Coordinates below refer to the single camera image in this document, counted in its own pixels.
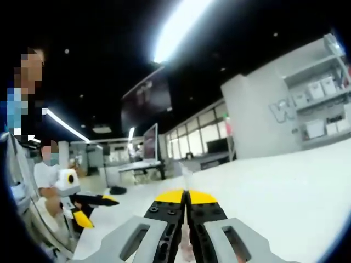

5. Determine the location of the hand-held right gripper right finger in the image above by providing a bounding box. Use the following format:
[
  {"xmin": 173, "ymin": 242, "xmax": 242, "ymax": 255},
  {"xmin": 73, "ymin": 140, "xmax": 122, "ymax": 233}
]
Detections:
[{"xmin": 186, "ymin": 189, "xmax": 300, "ymax": 263}]

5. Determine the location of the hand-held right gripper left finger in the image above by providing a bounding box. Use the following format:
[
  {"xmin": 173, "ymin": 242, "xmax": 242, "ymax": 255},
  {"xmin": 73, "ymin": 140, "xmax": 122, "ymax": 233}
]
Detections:
[{"xmin": 73, "ymin": 188, "xmax": 187, "ymax": 263}]

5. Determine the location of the person's left hand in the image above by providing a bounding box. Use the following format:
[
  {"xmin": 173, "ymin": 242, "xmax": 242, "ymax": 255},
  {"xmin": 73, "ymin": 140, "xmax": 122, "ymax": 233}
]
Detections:
[{"xmin": 43, "ymin": 188, "xmax": 66, "ymax": 220}]

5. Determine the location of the grey standing desk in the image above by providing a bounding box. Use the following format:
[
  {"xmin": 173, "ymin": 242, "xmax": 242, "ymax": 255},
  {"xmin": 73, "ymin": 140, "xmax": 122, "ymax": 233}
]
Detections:
[{"xmin": 117, "ymin": 160, "xmax": 168, "ymax": 182}]

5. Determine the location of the dark low cabinet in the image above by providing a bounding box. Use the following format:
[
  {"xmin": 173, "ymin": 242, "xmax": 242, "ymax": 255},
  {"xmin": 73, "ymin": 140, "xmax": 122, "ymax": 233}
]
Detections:
[{"xmin": 199, "ymin": 152, "xmax": 237, "ymax": 171}]

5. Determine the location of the person in white coat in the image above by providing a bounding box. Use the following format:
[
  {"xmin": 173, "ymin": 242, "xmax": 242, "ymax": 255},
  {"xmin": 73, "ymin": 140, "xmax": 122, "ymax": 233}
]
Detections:
[{"xmin": 4, "ymin": 131, "xmax": 80, "ymax": 260}]

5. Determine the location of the ceiling light strip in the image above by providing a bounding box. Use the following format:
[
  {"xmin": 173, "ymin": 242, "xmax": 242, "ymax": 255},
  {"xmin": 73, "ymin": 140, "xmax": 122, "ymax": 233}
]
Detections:
[
  {"xmin": 46, "ymin": 107, "xmax": 92, "ymax": 144},
  {"xmin": 152, "ymin": 0, "xmax": 215, "ymax": 64}
]

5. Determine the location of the black flat screen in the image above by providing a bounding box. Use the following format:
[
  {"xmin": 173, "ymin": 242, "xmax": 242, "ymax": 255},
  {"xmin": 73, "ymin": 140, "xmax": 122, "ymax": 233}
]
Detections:
[{"xmin": 206, "ymin": 138, "xmax": 230, "ymax": 155}]

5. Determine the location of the white framed monitor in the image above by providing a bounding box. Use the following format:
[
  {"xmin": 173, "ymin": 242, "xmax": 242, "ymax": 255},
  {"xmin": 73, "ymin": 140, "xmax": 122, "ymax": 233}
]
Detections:
[{"xmin": 142, "ymin": 122, "xmax": 160, "ymax": 163}]

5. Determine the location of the hanging dark ceiling screen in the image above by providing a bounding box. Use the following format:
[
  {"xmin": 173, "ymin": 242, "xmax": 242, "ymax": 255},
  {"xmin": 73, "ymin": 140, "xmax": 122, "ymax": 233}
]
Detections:
[{"xmin": 120, "ymin": 73, "xmax": 174, "ymax": 135}]

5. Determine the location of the grey metal shelf rack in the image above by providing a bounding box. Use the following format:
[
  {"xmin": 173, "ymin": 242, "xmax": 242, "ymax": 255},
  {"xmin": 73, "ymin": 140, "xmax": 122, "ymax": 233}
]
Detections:
[{"xmin": 282, "ymin": 32, "xmax": 351, "ymax": 149}]

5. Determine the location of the row of white storage boxes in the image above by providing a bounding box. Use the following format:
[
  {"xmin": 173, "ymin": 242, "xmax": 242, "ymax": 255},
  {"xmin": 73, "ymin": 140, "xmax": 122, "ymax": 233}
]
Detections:
[{"xmin": 300, "ymin": 76, "xmax": 351, "ymax": 138}]

